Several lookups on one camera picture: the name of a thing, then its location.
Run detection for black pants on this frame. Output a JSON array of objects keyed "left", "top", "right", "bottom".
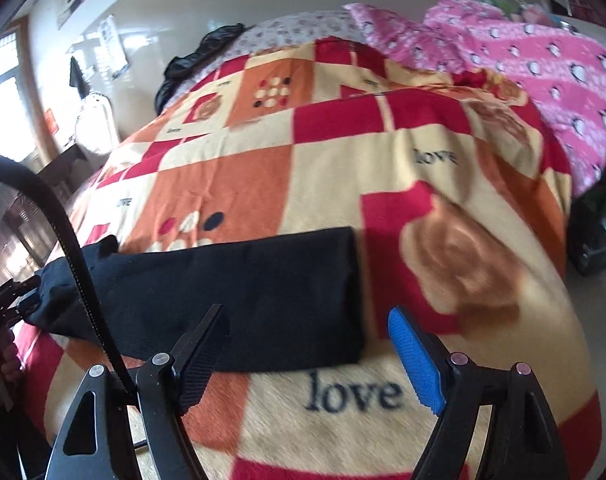
[{"left": 22, "top": 226, "right": 368, "bottom": 374}]

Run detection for dark wooden table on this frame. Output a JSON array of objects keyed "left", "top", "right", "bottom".
[{"left": 38, "top": 144, "right": 91, "bottom": 198}]

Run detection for white chair with lace cover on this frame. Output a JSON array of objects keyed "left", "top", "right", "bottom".
[{"left": 74, "top": 92, "right": 120, "bottom": 155}]

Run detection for orange red patterned blanket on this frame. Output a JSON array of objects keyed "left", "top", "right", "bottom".
[{"left": 14, "top": 37, "right": 604, "bottom": 480}]

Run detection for black garment on bed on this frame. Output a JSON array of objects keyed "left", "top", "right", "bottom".
[{"left": 154, "top": 23, "right": 246, "bottom": 115}]

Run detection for pink penguin print quilt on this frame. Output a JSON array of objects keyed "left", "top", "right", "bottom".
[{"left": 346, "top": 0, "right": 606, "bottom": 195}]

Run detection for white floral bed sheet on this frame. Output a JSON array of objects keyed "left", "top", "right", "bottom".
[{"left": 162, "top": 9, "right": 366, "bottom": 110}]

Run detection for black cable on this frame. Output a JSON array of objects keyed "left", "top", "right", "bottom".
[{"left": 0, "top": 149, "right": 138, "bottom": 406}]

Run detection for wall calendar poster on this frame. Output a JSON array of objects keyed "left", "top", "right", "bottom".
[{"left": 98, "top": 15, "right": 129, "bottom": 79}]

